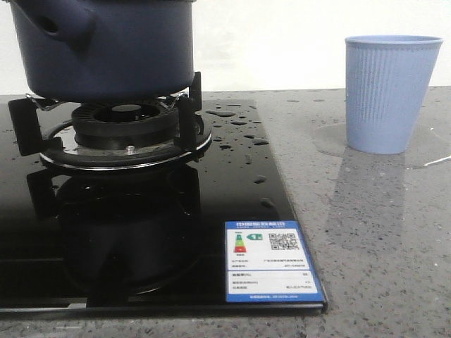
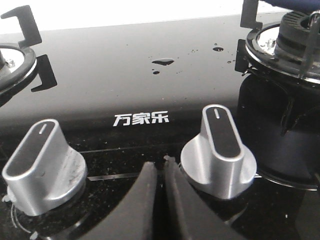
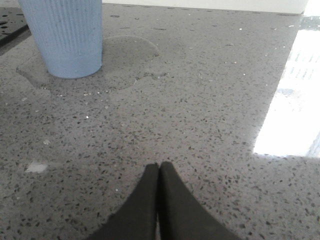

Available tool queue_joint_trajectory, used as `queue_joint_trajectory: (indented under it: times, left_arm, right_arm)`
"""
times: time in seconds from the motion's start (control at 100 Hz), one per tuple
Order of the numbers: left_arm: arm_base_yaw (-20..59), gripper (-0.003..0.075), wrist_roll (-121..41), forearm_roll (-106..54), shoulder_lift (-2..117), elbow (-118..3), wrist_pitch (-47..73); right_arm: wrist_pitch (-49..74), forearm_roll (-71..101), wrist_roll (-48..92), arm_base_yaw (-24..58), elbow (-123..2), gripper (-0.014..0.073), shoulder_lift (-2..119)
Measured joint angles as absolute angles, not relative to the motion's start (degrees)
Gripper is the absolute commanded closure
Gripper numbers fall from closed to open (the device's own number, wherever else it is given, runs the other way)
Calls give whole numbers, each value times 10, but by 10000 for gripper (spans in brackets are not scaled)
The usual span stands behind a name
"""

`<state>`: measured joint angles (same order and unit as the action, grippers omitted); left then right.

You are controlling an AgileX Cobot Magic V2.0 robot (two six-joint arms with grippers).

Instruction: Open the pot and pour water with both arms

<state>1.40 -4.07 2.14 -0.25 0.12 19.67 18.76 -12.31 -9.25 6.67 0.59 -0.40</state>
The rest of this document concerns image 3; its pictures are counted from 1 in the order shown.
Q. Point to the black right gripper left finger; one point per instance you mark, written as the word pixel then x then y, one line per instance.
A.
pixel 136 219

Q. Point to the light blue ribbed cup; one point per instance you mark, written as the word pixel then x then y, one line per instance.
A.
pixel 68 34

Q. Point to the black glass gas stove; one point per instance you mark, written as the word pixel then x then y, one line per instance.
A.
pixel 13 28

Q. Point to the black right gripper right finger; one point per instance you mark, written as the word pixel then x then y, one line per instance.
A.
pixel 181 216

